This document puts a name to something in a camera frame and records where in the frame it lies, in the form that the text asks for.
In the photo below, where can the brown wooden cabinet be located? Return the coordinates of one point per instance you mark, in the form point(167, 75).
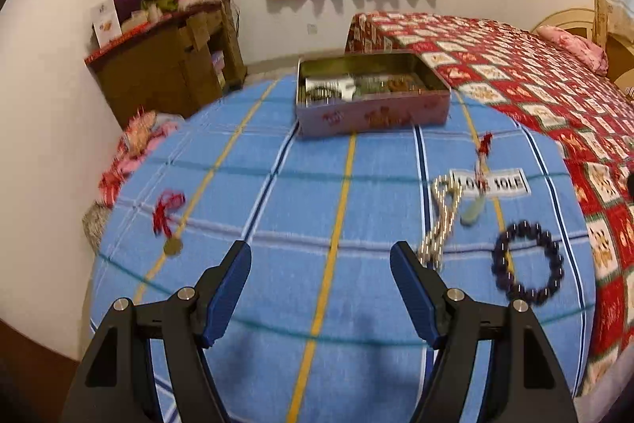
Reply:
point(148, 71)

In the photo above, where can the white printed box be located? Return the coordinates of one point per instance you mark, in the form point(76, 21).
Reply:
point(106, 24)

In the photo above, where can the pink metal tin box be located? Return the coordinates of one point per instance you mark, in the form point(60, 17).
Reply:
point(371, 115)

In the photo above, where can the blue checked cloth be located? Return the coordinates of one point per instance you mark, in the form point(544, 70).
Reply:
point(277, 215)

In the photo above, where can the pink pillow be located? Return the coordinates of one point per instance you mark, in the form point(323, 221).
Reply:
point(574, 46)

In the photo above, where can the green jade bangle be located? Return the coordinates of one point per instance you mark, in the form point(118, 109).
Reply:
point(369, 86)

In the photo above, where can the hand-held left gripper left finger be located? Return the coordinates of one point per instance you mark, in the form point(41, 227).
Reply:
point(225, 299)

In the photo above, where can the beige side curtain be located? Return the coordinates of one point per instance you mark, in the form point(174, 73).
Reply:
point(614, 2)

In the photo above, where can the red patchwork bed quilt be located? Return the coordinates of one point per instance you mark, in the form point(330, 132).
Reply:
point(545, 96)

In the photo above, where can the jade pendant with red tassel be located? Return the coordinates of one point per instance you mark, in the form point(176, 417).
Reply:
point(470, 214)

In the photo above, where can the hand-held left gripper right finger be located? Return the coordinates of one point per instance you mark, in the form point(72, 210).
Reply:
point(416, 294)

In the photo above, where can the cream wooden headboard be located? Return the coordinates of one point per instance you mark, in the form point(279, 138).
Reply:
point(564, 17)

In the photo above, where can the pink and red clothes pile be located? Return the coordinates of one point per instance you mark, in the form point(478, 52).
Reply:
point(131, 145)

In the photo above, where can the grey woven bag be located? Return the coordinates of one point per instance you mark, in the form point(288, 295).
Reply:
point(96, 225)

